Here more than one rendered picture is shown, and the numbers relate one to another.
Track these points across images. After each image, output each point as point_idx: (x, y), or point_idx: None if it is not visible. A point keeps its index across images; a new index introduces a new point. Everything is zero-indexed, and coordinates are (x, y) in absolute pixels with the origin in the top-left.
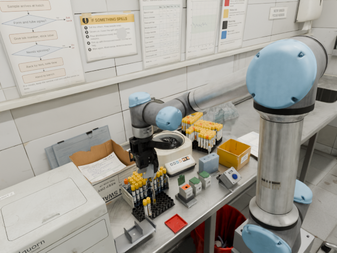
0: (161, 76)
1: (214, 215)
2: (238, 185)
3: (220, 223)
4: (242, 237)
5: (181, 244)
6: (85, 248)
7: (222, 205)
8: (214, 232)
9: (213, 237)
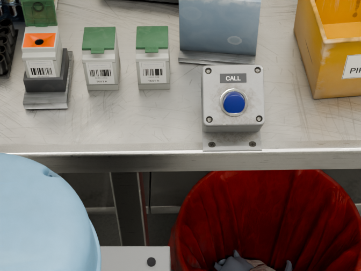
0: None
1: (128, 183)
2: (251, 142)
3: (309, 235)
4: None
5: (168, 212)
6: None
7: (143, 169)
8: (139, 230)
9: (140, 243)
